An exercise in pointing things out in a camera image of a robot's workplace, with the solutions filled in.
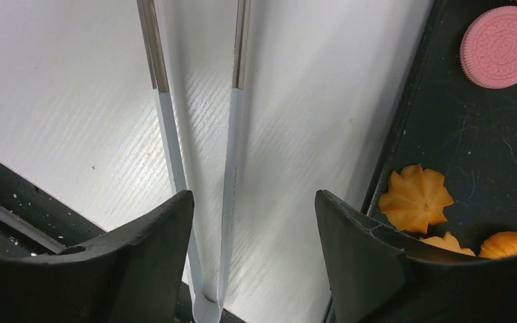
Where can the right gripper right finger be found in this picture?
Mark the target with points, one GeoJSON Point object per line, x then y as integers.
{"type": "Point", "coordinates": [378, 274]}

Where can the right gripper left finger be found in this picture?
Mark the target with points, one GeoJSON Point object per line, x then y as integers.
{"type": "Point", "coordinates": [130, 274]}

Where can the orange leaf cookie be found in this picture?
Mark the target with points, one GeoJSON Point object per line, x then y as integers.
{"type": "Point", "coordinates": [447, 242]}

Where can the metal serving tongs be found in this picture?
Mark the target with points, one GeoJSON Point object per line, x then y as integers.
{"type": "Point", "coordinates": [203, 308]}

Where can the orange fish cookie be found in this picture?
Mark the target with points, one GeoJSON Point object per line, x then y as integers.
{"type": "Point", "coordinates": [499, 245]}

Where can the orange flower cookie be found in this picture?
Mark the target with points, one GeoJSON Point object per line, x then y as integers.
{"type": "Point", "coordinates": [415, 199]}

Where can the black serving tray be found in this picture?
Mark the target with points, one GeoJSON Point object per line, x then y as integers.
{"type": "Point", "coordinates": [446, 123]}

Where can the pink round cookie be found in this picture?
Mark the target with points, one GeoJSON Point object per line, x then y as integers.
{"type": "Point", "coordinates": [488, 50]}

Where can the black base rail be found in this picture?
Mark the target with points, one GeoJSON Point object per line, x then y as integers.
{"type": "Point", "coordinates": [33, 223]}

